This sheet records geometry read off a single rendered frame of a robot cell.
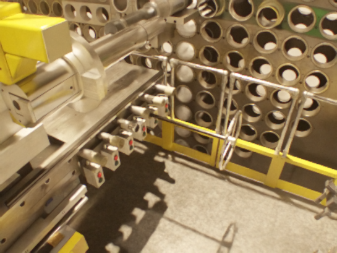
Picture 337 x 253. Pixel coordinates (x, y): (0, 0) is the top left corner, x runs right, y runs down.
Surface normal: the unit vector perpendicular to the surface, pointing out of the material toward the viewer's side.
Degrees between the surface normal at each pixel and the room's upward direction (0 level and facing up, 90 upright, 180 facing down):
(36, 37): 90
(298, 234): 0
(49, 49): 90
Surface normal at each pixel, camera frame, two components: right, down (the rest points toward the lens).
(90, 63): -0.47, 0.54
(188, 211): 0.00, -0.79
